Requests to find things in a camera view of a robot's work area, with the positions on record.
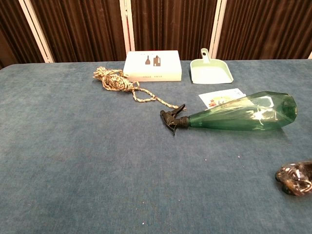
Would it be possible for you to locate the green plastic spray bottle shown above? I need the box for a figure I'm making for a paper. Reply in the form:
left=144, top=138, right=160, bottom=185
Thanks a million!
left=159, top=91, right=298, bottom=137

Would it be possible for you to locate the white box with brown print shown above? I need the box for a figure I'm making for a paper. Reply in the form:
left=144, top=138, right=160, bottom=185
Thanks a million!
left=122, top=50, right=182, bottom=82

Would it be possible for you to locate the printed paper card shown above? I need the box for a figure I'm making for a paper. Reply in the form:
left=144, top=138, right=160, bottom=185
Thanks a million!
left=198, top=88, right=247, bottom=108

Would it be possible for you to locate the mint green plastic dustpan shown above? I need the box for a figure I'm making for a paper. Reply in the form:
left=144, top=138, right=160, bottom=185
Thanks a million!
left=190, top=48, right=234, bottom=85

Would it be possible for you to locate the blue tablecloth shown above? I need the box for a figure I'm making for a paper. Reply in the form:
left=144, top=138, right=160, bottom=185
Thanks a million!
left=0, top=58, right=312, bottom=234

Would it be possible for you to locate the brown pleated curtain panel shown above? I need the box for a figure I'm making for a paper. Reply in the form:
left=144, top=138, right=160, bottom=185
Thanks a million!
left=0, top=0, right=45, bottom=69
left=30, top=0, right=127, bottom=63
left=216, top=0, right=312, bottom=61
left=131, top=0, right=218, bottom=61

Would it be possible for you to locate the black glossy lumpy object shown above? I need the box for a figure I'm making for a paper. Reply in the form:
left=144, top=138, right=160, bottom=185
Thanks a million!
left=275, top=160, right=312, bottom=196

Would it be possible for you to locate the braided beige rope bundle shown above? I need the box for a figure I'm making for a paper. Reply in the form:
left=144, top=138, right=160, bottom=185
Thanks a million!
left=93, top=66, right=186, bottom=112

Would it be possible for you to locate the white screen frame post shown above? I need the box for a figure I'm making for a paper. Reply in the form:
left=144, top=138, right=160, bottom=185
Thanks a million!
left=119, top=0, right=136, bottom=52
left=19, top=0, right=55, bottom=64
left=209, top=0, right=228, bottom=59

